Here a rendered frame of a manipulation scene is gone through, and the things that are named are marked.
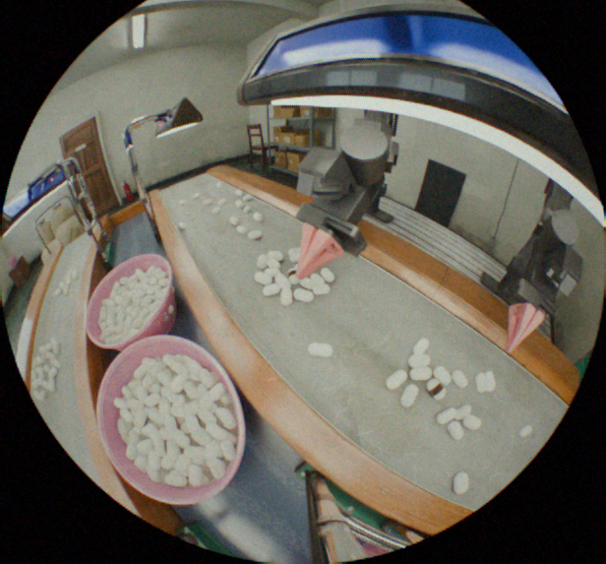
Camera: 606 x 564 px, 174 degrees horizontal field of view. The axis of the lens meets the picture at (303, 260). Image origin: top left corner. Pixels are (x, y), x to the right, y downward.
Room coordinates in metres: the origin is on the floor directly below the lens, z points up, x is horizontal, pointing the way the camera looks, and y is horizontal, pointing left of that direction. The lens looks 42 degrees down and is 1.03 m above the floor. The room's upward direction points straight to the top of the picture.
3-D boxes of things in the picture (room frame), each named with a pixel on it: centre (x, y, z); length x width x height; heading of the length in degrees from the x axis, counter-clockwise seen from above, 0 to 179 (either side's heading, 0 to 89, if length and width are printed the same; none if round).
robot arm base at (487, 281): (0.24, -0.65, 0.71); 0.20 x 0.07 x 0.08; 40
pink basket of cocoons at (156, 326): (0.18, 0.39, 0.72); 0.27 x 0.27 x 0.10
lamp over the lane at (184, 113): (0.68, 0.48, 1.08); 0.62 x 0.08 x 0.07; 43
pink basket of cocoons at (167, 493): (-0.02, 0.20, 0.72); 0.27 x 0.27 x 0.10
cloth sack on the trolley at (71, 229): (1.19, 3.05, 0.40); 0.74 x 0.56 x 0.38; 40
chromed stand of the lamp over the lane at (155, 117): (0.63, 0.54, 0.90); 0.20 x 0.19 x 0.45; 43
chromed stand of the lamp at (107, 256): (0.36, 0.83, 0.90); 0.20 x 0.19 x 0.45; 43
